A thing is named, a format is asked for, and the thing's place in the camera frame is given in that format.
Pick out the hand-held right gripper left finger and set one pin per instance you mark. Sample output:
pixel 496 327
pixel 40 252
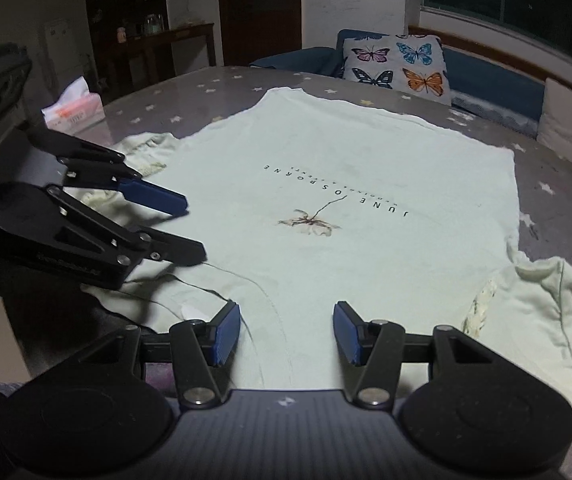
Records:
pixel 226 335

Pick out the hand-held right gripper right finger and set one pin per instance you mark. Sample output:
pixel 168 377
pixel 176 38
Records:
pixel 348 335

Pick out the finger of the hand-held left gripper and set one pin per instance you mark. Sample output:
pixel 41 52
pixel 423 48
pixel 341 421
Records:
pixel 176 251
pixel 156 198

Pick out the pale green printed t-shirt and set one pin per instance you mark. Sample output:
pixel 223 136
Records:
pixel 316 160

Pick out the tissue box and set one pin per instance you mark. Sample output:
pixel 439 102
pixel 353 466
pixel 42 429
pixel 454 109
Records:
pixel 73 112

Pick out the white standing appliance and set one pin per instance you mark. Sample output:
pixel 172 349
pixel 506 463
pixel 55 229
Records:
pixel 61 45

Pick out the grey star-print blanket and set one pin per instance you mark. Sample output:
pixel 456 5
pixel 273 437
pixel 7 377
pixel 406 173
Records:
pixel 206 91

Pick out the dark wooden cabinet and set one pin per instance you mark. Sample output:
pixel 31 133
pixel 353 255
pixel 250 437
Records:
pixel 116 10

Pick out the dark wooden table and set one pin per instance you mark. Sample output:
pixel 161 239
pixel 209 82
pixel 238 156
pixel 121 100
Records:
pixel 186 31

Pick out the dark wooden door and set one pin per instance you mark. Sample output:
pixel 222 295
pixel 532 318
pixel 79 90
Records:
pixel 258 10

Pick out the butterfly print pillow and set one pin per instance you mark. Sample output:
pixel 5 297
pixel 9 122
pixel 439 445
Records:
pixel 396 67

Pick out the blue sofa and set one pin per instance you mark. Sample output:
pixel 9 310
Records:
pixel 496 85

